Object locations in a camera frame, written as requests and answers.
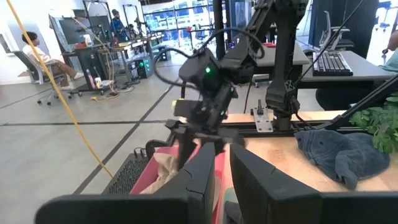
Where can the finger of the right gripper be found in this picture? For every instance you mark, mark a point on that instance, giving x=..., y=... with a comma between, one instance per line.
x=227, y=141
x=188, y=146

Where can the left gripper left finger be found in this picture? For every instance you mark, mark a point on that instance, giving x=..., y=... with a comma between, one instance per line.
x=199, y=186

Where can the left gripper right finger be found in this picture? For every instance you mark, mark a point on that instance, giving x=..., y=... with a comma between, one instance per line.
x=264, y=199

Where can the tan cap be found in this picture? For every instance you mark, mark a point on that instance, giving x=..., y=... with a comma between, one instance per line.
x=164, y=174

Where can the navy blue cap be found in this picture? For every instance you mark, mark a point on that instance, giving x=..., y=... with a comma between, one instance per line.
x=339, y=155

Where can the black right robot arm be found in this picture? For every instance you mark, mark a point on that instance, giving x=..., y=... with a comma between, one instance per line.
x=284, y=62

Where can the pink plastic bin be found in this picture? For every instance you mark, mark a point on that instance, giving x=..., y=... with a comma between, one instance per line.
x=222, y=168

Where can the teal plastic bin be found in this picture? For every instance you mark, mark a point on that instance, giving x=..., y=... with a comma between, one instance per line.
x=228, y=193

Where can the black mesh computer tower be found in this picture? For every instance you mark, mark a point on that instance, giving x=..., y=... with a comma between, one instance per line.
x=127, y=177

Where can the computer with green light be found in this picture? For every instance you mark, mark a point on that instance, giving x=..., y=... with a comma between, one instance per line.
x=144, y=67

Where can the black workbench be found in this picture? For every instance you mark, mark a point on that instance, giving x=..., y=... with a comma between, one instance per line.
x=90, y=62

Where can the person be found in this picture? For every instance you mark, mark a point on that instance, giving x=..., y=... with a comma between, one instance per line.
x=117, y=26
x=393, y=62
x=34, y=53

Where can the black keyboard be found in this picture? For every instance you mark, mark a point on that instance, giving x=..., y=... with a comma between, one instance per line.
x=331, y=63

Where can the green leafy plant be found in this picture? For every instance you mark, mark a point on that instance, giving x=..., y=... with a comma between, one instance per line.
x=382, y=124

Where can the white office chair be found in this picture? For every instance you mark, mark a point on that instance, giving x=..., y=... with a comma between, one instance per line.
x=326, y=31

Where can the gray desk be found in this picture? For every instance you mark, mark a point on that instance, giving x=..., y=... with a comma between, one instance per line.
x=363, y=67

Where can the gray office chair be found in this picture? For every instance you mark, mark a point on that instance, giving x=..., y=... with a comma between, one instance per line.
x=31, y=67

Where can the black aluminium table frame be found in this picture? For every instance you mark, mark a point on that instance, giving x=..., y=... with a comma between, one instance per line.
x=317, y=126

